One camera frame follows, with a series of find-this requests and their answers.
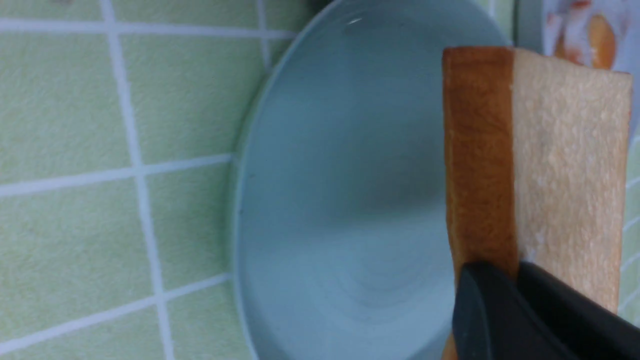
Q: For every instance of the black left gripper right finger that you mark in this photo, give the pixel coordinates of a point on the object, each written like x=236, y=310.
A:
x=588, y=329

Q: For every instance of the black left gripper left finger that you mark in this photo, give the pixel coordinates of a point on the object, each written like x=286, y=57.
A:
x=493, y=321

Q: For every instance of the toast slice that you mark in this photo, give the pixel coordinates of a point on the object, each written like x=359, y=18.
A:
x=535, y=154

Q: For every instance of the teal empty plate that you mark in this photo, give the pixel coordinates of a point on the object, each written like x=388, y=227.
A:
x=338, y=237

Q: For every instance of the rear fried egg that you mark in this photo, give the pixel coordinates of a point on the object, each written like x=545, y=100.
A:
x=586, y=32

